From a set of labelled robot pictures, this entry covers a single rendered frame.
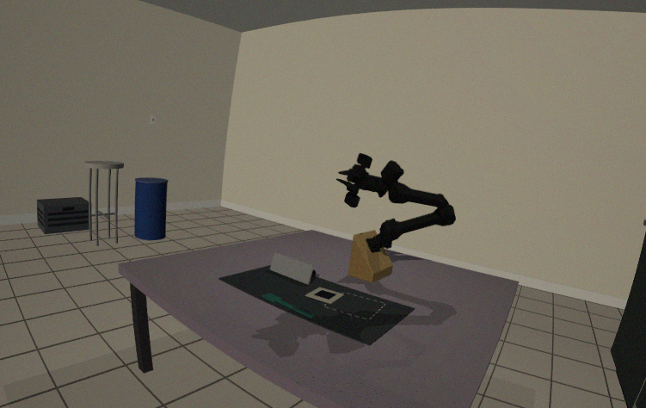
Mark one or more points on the beige tile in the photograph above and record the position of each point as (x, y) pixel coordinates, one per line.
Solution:
(324, 295)

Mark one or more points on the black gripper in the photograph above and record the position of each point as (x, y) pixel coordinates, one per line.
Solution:
(363, 181)

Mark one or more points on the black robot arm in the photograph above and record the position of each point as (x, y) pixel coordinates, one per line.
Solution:
(399, 193)

